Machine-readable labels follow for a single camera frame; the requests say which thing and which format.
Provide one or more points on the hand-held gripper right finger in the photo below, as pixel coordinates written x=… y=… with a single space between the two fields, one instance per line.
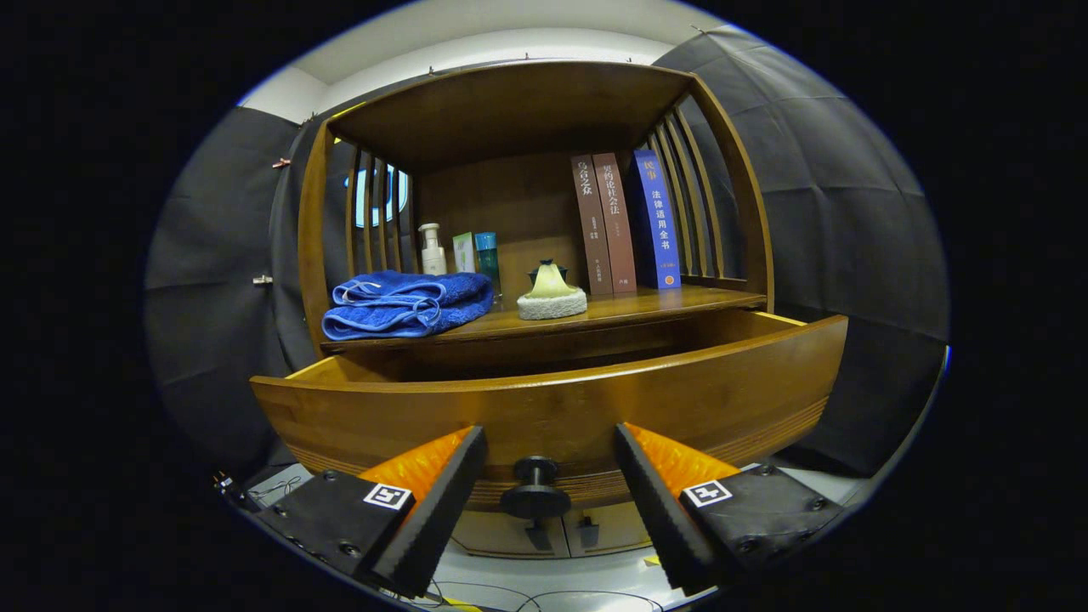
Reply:
x=659 y=527

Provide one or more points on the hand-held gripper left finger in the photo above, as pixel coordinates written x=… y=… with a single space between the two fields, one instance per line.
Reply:
x=433 y=527

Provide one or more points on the wooden drawer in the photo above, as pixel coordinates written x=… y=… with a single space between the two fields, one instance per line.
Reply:
x=552 y=408

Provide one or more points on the yellow white sponge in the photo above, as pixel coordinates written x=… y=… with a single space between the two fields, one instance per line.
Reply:
x=552 y=302

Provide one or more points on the wooden cabinet door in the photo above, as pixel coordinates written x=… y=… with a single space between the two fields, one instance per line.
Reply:
x=489 y=531
x=616 y=527

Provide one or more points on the wooden countertop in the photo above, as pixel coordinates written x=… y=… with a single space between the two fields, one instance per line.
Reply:
x=629 y=306

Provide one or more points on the wooden cabinet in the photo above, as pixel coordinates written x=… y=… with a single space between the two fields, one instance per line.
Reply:
x=510 y=110

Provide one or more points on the blue towel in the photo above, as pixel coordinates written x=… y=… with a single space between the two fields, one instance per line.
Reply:
x=399 y=310

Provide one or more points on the white pump bottle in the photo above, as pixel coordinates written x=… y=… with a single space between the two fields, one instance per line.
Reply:
x=433 y=259

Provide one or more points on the dark blue lidded teacup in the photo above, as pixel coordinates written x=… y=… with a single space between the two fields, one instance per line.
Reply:
x=533 y=275

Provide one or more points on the green white tube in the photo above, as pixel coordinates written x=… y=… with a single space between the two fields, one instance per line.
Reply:
x=464 y=253

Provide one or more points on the blue-capped clear bottle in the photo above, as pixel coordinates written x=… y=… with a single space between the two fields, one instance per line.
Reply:
x=487 y=255

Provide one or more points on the light brown book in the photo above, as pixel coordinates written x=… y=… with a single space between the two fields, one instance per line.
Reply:
x=619 y=229

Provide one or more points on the dark brown book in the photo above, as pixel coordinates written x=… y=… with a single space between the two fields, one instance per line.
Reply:
x=591 y=229

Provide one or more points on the blue book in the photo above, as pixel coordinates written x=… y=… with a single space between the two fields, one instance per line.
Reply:
x=663 y=221

